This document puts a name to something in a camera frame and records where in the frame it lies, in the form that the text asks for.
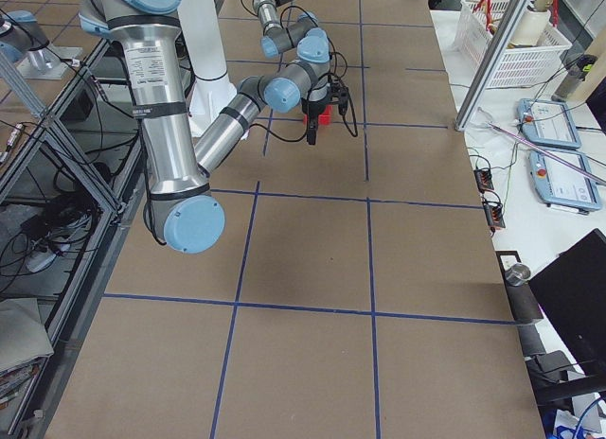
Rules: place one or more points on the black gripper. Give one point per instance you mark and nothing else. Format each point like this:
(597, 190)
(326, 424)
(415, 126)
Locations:
(314, 106)

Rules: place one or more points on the red block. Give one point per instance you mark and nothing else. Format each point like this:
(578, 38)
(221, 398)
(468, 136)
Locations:
(324, 115)

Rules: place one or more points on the long reaching stick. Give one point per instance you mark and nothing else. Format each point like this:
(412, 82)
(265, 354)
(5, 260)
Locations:
(547, 154)

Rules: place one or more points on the grey cloth under table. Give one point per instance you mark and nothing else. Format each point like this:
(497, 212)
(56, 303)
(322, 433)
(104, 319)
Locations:
(23, 335)

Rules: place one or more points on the black monitor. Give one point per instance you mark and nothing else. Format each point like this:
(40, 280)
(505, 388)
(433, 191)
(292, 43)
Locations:
(571, 293)

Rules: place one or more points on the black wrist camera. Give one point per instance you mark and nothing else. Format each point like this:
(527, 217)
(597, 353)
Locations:
(339, 96)

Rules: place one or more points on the blue teach pendant near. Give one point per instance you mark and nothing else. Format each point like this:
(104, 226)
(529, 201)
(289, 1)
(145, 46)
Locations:
(557, 185)

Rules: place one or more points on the blue teach pendant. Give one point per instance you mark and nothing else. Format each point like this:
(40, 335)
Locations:
(548, 123)
(557, 185)

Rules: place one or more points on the blue teach pendant far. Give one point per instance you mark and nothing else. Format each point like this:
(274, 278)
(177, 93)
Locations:
(548, 123)

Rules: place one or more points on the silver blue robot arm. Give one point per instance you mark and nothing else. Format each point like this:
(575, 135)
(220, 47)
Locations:
(284, 18)
(181, 211)

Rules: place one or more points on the white plastic basket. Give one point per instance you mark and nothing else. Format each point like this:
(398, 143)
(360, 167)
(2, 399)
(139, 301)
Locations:
(521, 65)

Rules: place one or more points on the small metal cup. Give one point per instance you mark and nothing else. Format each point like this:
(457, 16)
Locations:
(517, 274)

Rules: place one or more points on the white camera pole base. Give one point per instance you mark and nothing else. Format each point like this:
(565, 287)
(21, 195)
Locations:
(212, 89)

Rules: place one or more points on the aluminium frame post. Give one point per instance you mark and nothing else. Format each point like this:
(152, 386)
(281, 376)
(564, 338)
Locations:
(488, 66)

